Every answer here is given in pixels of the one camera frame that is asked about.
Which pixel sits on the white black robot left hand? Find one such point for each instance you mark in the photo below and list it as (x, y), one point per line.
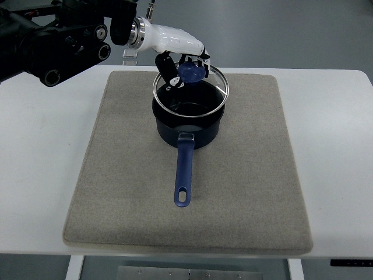
(181, 58)

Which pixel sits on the glass lid with blue knob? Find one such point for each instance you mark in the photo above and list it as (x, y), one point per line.
(195, 100)

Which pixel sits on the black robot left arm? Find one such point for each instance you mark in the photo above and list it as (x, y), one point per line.
(56, 42)

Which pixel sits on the clear floor plate lower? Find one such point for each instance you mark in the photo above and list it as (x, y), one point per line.
(129, 63)

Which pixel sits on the beige fabric mat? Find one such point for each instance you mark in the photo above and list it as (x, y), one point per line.
(239, 194)

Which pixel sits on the white table leg left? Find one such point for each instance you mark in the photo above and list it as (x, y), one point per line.
(75, 267)

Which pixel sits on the white table leg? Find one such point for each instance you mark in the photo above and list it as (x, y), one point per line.
(295, 269)
(75, 267)

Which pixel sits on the white table leg right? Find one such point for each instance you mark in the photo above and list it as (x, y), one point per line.
(295, 269)

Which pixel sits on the black table control panel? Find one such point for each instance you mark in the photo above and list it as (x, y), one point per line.
(351, 263)

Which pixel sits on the dark blue saucepan blue handle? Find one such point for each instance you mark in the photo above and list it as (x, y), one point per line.
(186, 134)

